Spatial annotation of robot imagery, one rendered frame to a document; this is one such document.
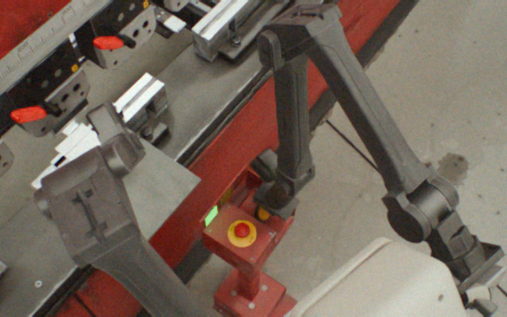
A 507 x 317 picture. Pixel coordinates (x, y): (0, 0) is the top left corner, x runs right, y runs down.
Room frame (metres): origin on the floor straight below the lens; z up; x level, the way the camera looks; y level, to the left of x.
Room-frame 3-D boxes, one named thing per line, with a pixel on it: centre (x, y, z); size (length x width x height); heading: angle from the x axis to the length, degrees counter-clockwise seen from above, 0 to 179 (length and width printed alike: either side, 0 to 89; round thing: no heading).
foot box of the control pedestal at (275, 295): (0.57, -0.02, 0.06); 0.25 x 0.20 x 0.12; 56
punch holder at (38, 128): (0.66, 0.41, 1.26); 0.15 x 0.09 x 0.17; 144
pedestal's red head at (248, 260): (0.59, 0.01, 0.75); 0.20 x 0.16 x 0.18; 146
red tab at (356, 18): (1.42, -0.33, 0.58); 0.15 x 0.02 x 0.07; 144
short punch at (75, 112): (0.68, 0.39, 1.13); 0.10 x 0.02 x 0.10; 144
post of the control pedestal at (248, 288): (0.59, 0.01, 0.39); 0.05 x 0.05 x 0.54; 56
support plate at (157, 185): (0.59, 0.27, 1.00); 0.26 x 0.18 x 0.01; 54
